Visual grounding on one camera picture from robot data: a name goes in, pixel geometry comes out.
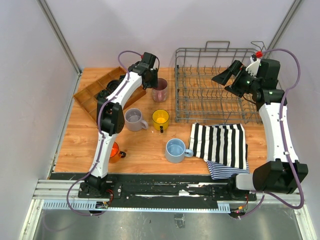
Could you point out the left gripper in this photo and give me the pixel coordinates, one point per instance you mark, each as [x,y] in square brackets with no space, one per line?
[155,83]

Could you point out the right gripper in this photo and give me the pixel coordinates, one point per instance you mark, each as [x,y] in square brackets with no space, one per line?
[222,78]

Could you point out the pink ghost pattern mug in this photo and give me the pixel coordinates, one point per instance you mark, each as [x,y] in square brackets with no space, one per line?
[160,93]

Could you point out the yellow enamel mug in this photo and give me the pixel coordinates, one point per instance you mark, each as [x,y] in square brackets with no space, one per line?
[160,120]

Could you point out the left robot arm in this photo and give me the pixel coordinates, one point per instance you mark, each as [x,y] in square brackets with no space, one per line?
[110,119]

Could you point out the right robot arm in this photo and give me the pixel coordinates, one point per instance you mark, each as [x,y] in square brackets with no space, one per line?
[282,172]

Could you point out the lilac grey mug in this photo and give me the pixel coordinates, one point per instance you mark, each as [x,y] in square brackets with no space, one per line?
[134,120]

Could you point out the black white striped cloth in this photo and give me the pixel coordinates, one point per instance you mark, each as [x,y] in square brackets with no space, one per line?
[223,144]

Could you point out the wooden compartment tray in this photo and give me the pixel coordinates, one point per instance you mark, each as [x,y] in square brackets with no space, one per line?
[87,97]

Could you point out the light blue mug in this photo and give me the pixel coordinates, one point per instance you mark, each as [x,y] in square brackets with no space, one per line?
[176,151]

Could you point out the orange glass mug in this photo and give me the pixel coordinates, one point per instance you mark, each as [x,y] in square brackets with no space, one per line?
[116,154]

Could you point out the blue white striped cloth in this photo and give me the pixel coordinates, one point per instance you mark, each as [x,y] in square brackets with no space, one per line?
[219,171]

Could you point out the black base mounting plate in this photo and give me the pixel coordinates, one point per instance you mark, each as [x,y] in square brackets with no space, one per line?
[162,185]

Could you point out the grey wire dish rack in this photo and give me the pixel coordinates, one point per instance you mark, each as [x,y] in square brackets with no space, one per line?
[198,98]

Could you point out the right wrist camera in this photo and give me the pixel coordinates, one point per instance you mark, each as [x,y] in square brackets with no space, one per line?
[255,62]

